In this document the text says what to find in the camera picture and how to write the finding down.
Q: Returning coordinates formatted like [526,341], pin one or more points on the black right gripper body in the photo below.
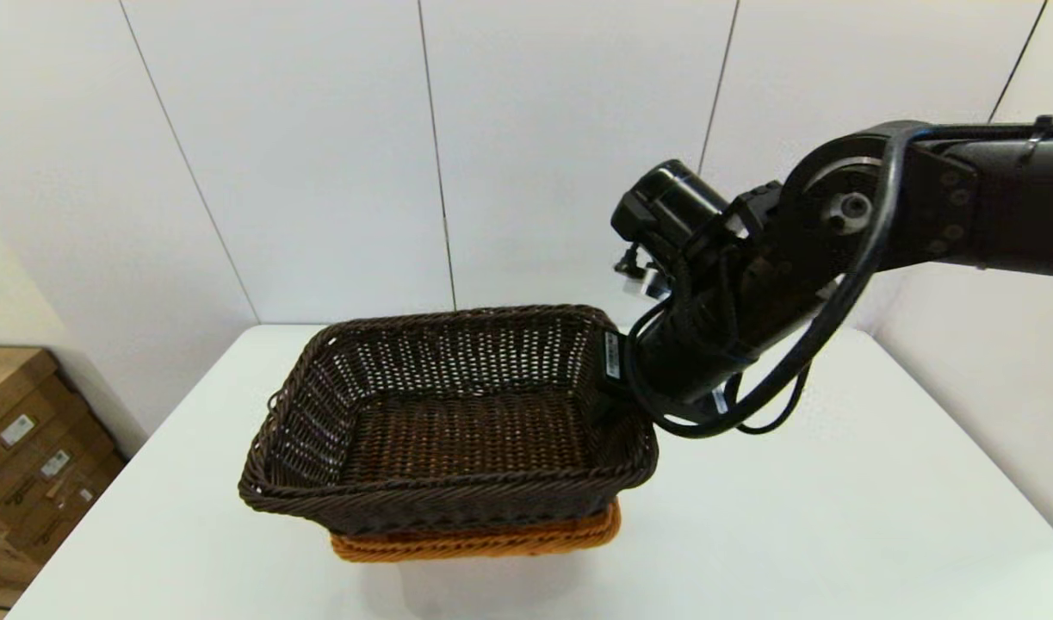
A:
[690,353]

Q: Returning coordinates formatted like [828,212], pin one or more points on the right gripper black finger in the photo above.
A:
[607,406]

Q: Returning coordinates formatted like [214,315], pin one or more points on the dark brown wicker basket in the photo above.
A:
[457,430]

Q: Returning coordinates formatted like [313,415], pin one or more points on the orange wicker basket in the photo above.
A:
[474,544]

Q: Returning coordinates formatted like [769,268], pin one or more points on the brown cardboard box white label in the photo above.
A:
[35,482]
[9,387]
[70,521]

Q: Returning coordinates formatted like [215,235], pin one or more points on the pale cardboard box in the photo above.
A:
[1,560]

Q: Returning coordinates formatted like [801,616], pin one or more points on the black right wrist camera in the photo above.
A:
[672,202]

